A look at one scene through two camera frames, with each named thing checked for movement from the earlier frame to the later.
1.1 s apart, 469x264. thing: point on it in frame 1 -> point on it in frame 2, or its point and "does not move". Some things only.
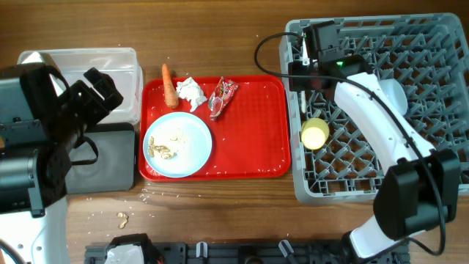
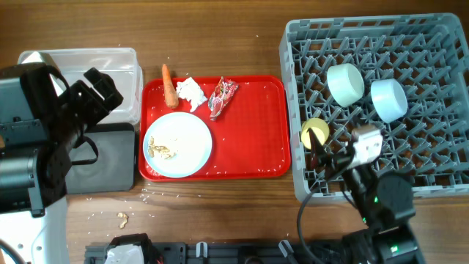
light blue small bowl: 396,94 does not move
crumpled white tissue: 190,90 does not move
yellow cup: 314,133 does not move
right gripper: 305,75 -> 338,161
